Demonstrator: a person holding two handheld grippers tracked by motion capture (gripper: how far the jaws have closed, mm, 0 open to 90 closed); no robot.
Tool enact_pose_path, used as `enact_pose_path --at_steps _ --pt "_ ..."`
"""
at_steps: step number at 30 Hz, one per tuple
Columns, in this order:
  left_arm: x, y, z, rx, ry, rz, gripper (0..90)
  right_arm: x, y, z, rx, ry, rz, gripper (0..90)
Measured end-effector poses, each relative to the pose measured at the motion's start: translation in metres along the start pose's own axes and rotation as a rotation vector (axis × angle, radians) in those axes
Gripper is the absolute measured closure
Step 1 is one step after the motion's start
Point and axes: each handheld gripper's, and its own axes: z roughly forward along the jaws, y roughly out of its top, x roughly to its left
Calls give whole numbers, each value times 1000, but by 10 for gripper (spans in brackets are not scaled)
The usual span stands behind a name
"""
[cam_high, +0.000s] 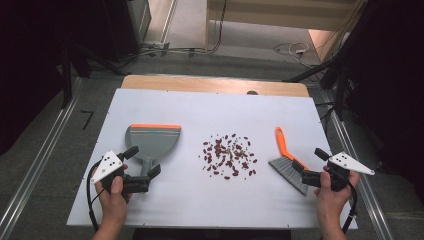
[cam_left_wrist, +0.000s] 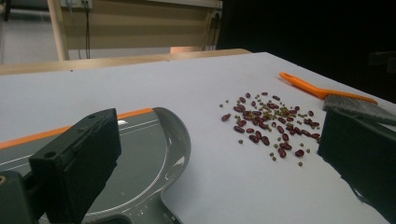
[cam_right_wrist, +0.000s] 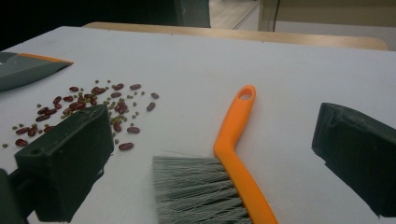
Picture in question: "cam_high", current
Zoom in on wooden table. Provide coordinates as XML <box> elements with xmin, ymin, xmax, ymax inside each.
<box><xmin>120</xmin><ymin>74</ymin><xmax>310</xmax><ymax>98</ymax></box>

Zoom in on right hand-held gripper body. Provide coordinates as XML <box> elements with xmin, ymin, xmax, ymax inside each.
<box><xmin>301</xmin><ymin>151</ymin><xmax>376</xmax><ymax>193</ymax></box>

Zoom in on dark cabinet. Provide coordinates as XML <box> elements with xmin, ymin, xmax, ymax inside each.
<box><xmin>101</xmin><ymin>0</ymin><xmax>153</xmax><ymax>63</ymax></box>

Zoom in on dark curtain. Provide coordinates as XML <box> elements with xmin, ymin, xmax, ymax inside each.
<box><xmin>0</xmin><ymin>0</ymin><xmax>109</xmax><ymax>157</ymax></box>
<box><xmin>333</xmin><ymin>0</ymin><xmax>424</xmax><ymax>204</ymax></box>

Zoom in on orange-handled grey brush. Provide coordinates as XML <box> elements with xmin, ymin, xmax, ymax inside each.
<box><xmin>268</xmin><ymin>126</ymin><xmax>310</xmax><ymax>196</ymax></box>

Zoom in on person's right hand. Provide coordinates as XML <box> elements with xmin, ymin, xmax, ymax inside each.
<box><xmin>313</xmin><ymin>166</ymin><xmax>361</xmax><ymax>231</ymax></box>

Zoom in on grey dustpan with orange edge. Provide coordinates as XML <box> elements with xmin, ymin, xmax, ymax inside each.
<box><xmin>124</xmin><ymin>123</ymin><xmax>182</xmax><ymax>178</ymax></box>

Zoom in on white board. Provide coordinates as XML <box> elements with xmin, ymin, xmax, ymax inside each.
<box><xmin>66</xmin><ymin>87</ymin><xmax>358</xmax><ymax>231</ymax></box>

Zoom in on black hanging cables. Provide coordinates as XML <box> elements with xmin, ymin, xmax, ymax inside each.
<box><xmin>209</xmin><ymin>0</ymin><xmax>229</xmax><ymax>54</ymax></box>

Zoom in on aluminium floor rail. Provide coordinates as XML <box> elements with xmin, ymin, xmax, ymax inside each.
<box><xmin>318</xmin><ymin>89</ymin><xmax>396</xmax><ymax>240</ymax></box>
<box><xmin>0</xmin><ymin>77</ymin><xmax>84</xmax><ymax>240</ymax></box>

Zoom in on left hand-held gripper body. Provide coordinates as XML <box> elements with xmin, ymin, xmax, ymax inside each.
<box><xmin>90</xmin><ymin>150</ymin><xmax>152</xmax><ymax>196</ymax></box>

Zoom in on pile of red beans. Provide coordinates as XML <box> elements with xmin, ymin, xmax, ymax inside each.
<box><xmin>199</xmin><ymin>133</ymin><xmax>259</xmax><ymax>181</ymax></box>

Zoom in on white floor cable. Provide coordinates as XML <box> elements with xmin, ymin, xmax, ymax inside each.
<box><xmin>273</xmin><ymin>41</ymin><xmax>312</xmax><ymax>65</ymax></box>

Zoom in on black metal stand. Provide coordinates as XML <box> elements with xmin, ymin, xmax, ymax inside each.
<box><xmin>282</xmin><ymin>49</ymin><xmax>354</xmax><ymax>122</ymax></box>
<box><xmin>59</xmin><ymin>41</ymin><xmax>129</xmax><ymax>110</ymax></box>

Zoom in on person's left hand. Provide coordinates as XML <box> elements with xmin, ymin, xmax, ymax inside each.
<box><xmin>94</xmin><ymin>174</ymin><xmax>133</xmax><ymax>228</ymax></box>

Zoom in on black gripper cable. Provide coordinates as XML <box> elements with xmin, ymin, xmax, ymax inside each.
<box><xmin>341</xmin><ymin>173</ymin><xmax>360</xmax><ymax>234</ymax></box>
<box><xmin>85</xmin><ymin>159</ymin><xmax>105</xmax><ymax>233</ymax></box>

